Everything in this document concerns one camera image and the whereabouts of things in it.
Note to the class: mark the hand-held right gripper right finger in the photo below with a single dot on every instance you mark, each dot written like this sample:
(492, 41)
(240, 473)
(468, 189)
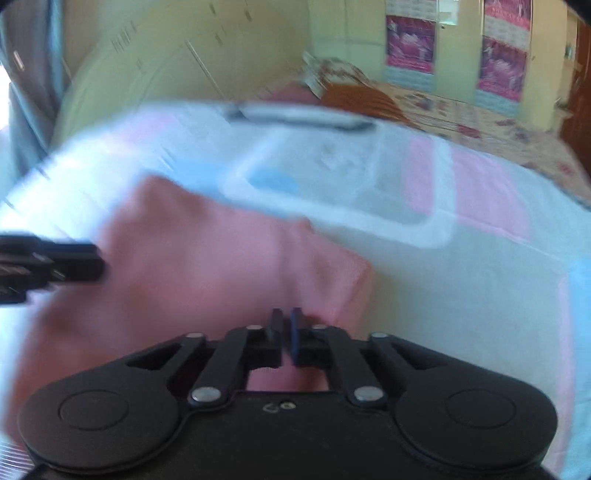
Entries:
(295, 337)

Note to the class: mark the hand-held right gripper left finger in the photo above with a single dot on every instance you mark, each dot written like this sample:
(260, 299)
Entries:
(276, 337)

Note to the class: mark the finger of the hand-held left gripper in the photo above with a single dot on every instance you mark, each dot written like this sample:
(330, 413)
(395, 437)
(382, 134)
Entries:
(55, 265)

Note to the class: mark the pink knit garment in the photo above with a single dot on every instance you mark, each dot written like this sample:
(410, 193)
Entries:
(194, 277)

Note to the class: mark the white plastic tray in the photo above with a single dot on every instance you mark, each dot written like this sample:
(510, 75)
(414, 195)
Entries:
(429, 230)

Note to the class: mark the pastel patchwork bed sheet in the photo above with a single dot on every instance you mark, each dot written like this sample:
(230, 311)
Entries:
(461, 295)

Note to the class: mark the grey blue curtain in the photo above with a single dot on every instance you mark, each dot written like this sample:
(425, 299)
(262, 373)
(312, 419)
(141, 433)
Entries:
(27, 83)

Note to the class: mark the black rimmed tray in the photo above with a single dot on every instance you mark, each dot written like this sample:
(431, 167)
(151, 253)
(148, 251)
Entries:
(300, 117)

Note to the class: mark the cream low cabinet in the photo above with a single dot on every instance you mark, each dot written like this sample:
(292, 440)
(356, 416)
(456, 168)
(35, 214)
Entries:
(175, 55)

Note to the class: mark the floral covered bed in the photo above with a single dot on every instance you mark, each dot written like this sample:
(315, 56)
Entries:
(485, 124)

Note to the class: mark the cream wardrobe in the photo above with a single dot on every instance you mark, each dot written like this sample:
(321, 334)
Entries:
(457, 50)

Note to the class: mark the brown wooden door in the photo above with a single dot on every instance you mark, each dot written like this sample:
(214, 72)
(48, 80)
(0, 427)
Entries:
(579, 110)

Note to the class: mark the pink wall poster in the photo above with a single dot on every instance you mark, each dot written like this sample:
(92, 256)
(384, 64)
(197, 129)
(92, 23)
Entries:
(411, 46)
(503, 64)

